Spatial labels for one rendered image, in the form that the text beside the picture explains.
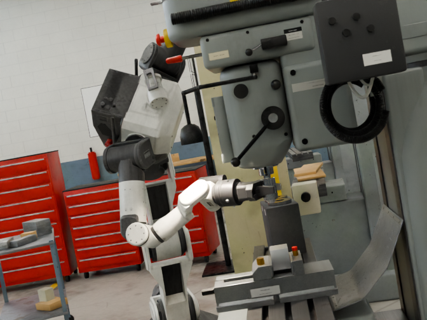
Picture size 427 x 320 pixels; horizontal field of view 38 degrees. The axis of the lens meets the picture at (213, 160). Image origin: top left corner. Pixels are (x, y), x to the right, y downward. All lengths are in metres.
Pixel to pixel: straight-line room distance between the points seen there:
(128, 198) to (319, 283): 0.72
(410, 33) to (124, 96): 1.01
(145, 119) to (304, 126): 0.64
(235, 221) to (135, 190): 1.69
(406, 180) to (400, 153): 0.08
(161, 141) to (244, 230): 1.62
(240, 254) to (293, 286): 2.00
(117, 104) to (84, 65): 9.21
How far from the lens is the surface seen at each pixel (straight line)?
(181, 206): 2.06
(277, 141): 1.88
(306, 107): 1.86
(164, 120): 2.24
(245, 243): 3.78
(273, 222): 2.30
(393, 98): 1.84
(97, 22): 11.49
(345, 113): 1.87
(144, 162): 2.16
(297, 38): 1.87
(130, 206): 2.13
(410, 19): 1.93
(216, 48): 1.87
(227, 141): 1.96
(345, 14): 1.63
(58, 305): 4.89
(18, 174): 7.12
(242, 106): 1.88
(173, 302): 2.72
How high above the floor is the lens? 1.48
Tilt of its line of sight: 4 degrees down
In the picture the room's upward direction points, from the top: 10 degrees counter-clockwise
